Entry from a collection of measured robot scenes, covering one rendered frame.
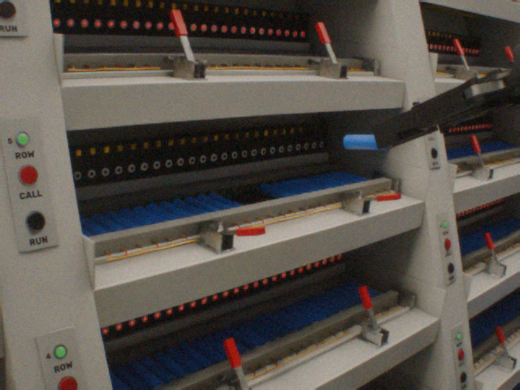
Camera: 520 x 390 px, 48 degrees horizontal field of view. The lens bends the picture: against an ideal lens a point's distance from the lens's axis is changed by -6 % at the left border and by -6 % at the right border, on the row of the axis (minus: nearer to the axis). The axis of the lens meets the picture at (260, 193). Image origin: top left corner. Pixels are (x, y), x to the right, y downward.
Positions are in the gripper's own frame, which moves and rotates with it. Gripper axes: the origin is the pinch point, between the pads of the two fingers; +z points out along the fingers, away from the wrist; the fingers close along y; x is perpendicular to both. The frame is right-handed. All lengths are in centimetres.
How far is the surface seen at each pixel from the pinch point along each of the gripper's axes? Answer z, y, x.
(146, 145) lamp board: 28.4, 16.5, -8.1
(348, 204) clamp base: 18.3, -8.2, 6.2
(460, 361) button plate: 20, -30, 38
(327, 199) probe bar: 20.0, -5.9, 4.7
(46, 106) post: 12.8, 37.2, -8.9
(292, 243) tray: 16.1, 7.0, 9.5
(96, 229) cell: 23.5, 29.3, 2.2
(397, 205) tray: 16.9, -18.4, 8.2
